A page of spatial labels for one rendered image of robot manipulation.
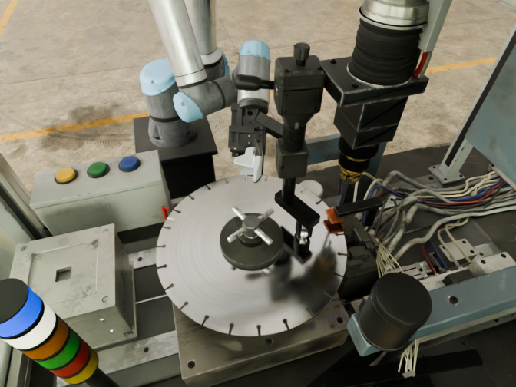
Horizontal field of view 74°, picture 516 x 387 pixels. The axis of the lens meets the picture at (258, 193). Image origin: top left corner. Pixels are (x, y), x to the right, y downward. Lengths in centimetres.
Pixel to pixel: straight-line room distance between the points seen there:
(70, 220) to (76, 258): 19
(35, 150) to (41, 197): 179
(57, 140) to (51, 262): 197
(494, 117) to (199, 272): 45
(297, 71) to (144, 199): 54
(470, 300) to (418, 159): 70
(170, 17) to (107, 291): 57
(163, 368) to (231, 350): 16
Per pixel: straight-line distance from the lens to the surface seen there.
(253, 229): 56
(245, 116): 81
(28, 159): 261
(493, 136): 41
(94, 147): 251
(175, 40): 85
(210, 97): 88
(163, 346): 75
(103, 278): 68
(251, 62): 84
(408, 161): 114
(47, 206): 87
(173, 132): 110
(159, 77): 103
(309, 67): 44
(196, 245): 61
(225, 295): 56
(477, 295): 53
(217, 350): 64
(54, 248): 76
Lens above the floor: 145
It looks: 47 degrees down
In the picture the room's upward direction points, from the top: straight up
